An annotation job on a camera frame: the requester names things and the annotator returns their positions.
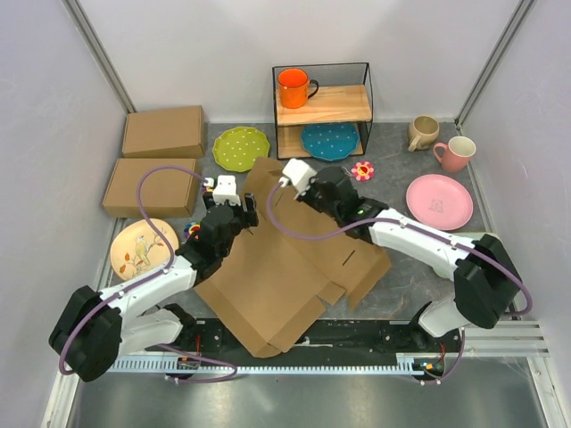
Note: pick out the large cardboard box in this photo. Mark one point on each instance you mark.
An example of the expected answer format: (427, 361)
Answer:
(279, 276)

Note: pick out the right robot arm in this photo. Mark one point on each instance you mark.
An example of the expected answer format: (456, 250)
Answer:
(485, 280)

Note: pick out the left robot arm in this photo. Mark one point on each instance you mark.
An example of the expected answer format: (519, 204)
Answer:
(96, 328)

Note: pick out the closed cardboard box front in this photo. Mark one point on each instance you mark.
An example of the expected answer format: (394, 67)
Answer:
(167, 193)

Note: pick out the closed cardboard box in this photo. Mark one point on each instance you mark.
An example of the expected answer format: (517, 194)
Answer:
(167, 193)
(173, 133)

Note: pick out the closed cardboard box rear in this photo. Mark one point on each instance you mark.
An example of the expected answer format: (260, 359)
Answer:
(173, 133)

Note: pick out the green dotted plate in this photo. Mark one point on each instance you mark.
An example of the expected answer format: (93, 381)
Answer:
(237, 149)

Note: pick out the rainbow flower toy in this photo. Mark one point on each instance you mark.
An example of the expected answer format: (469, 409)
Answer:
(190, 228)

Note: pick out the blue dotted plate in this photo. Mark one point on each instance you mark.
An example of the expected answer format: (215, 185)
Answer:
(330, 141)

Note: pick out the pink flower toy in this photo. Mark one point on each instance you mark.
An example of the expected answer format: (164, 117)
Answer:
(361, 171)

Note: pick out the beige bird plate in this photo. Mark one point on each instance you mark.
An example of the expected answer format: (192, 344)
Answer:
(136, 250)

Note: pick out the orange mug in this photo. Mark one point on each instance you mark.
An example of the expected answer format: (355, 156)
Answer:
(295, 88)

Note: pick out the beige ceramic mug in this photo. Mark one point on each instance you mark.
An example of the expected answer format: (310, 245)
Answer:
(422, 132)

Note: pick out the pink round plate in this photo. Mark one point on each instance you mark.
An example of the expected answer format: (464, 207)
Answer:
(439, 201)

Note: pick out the pink mug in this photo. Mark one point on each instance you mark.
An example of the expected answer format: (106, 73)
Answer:
(456, 154)

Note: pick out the mint rectangular plate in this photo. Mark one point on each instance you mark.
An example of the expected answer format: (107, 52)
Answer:
(473, 236)

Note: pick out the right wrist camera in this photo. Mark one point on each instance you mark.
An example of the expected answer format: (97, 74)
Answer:
(300, 176)

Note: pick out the black wire wooden shelf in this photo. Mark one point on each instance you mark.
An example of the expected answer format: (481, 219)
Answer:
(340, 95)

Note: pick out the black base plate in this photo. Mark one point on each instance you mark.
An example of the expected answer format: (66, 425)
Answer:
(327, 343)

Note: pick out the grey cable duct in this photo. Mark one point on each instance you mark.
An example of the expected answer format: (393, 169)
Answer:
(172, 364)

